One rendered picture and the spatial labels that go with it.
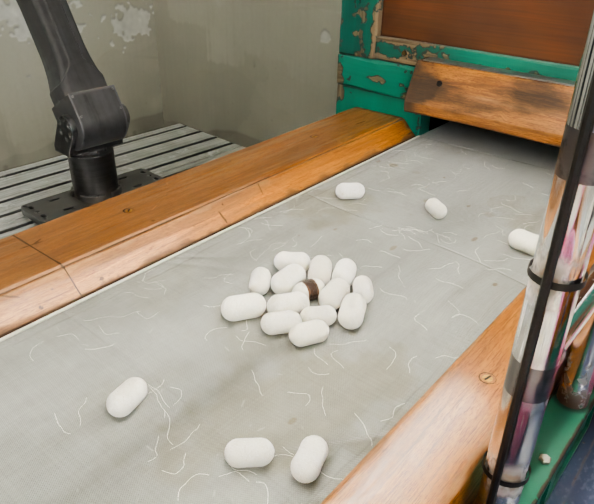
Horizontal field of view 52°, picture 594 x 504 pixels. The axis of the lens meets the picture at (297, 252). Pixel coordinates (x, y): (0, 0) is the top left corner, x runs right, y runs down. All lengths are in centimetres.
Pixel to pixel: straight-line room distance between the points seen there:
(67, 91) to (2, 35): 172
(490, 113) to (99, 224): 51
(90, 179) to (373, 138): 40
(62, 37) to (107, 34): 189
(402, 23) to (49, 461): 76
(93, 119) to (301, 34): 145
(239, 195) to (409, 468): 41
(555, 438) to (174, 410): 27
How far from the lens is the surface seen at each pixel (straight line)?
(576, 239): 29
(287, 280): 54
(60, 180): 102
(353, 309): 51
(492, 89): 86
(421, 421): 41
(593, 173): 28
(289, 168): 76
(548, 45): 89
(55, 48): 87
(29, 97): 264
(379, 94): 100
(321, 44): 217
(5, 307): 56
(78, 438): 45
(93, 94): 86
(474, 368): 46
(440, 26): 94
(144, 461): 42
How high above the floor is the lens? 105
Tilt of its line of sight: 30 degrees down
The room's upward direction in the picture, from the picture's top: 1 degrees clockwise
